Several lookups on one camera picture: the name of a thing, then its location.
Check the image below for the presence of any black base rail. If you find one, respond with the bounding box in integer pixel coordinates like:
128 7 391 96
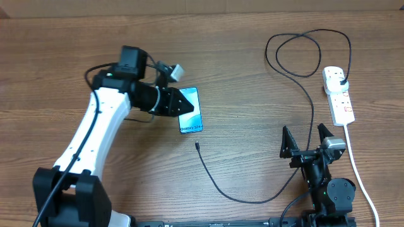
134 217 311 227

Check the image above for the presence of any white power strip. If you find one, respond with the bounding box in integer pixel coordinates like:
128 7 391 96
322 66 355 126

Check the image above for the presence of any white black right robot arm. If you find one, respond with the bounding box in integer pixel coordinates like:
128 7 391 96
270 124 357 227

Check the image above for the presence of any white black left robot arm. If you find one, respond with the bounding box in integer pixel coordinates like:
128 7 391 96
33 46 200 226

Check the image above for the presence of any white charger plug adapter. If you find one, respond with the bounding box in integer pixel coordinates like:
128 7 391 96
324 74 349 95

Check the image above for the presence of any Samsung Galaxy smartphone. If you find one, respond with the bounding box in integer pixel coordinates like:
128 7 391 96
178 87 203 134

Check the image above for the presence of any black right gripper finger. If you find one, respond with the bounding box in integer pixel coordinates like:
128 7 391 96
280 126 299 158
318 123 334 143

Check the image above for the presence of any white power strip cord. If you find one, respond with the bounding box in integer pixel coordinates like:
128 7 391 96
343 124 380 227

